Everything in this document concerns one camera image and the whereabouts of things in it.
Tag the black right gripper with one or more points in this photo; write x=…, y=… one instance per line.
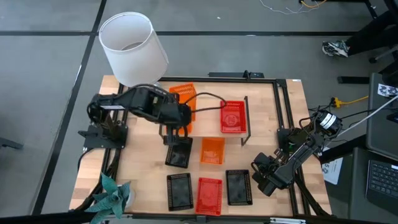
x=278, y=174

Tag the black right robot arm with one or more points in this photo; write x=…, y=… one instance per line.
x=303, y=152

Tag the black laptop keyboard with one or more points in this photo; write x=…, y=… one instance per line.
x=384, y=180

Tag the white paper sheet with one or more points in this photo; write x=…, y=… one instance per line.
x=333, y=169

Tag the office chair base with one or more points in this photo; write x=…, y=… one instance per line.
x=391, y=73

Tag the black plastic slotted basket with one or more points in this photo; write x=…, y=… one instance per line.
x=238, y=186
x=178, y=155
x=180, y=191

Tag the black metal table frame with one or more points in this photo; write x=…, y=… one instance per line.
x=281, y=83

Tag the teal artificial potted plant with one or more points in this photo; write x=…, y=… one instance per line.
x=112, y=197

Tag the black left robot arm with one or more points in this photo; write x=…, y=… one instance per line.
x=136, y=101

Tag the black flat floor foot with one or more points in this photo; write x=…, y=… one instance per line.
x=9, y=143
x=353, y=80

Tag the patterned sticker sheet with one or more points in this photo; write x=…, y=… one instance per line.
x=387, y=90

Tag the red plastic slotted basket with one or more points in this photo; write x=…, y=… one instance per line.
x=209, y=196
x=233, y=116

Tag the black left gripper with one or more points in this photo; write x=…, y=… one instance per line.
x=177, y=116

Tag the person's leg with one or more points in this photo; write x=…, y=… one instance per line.
x=373, y=34

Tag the black side table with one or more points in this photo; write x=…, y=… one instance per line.
x=357, y=193

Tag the silver metal bracket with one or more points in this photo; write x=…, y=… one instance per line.
x=287, y=221

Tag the black rectangular bar device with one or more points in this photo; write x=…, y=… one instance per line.
x=230, y=75

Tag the person's shoe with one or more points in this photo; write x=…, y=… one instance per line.
x=335, y=48

